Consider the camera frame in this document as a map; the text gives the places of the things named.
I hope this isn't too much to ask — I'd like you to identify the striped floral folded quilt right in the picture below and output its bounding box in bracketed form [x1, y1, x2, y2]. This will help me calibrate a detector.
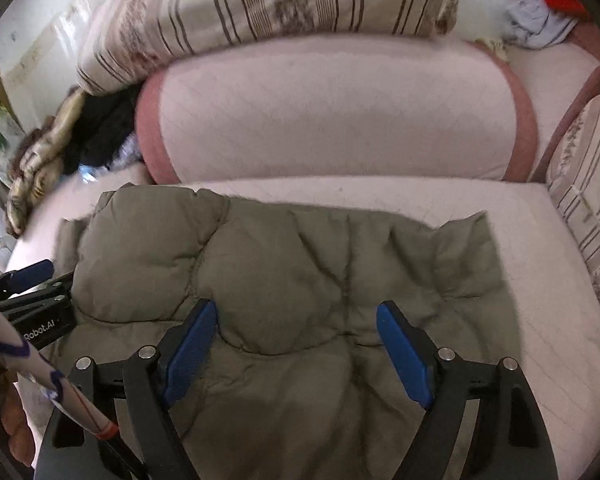
[546, 95, 600, 302]

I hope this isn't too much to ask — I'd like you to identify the grey-blue garment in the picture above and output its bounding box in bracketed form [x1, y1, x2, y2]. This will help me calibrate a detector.
[503, 0, 578, 50]

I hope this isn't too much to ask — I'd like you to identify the olive green hooded puffer jacket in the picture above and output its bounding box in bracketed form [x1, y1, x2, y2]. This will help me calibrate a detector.
[51, 186, 521, 479]

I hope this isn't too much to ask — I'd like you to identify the pink rolled quilt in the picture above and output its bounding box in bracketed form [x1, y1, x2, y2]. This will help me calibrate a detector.
[135, 35, 539, 184]
[507, 23, 600, 182]

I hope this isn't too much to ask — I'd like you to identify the pink rolled quilt back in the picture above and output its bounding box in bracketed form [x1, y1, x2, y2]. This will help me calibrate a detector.
[135, 35, 539, 184]

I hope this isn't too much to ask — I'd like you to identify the striped floral folded quilt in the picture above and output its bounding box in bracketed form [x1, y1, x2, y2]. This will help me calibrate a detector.
[76, 0, 458, 96]
[546, 95, 600, 302]

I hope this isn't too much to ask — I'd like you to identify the pink rolled quilt right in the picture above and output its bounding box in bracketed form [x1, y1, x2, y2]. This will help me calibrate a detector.
[507, 23, 600, 182]

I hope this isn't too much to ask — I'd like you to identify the striped floral folded quilt back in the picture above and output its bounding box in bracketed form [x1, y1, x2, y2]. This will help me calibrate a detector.
[76, 0, 458, 96]

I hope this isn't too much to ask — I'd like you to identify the floral printed bag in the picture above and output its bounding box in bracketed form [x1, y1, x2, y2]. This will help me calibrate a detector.
[0, 105, 26, 188]

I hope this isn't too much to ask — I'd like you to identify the brown beige patterned blanket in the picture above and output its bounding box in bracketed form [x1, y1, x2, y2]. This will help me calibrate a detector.
[6, 88, 87, 238]

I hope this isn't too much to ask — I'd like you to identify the black clothes pile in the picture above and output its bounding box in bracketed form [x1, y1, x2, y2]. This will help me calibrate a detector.
[62, 84, 142, 176]

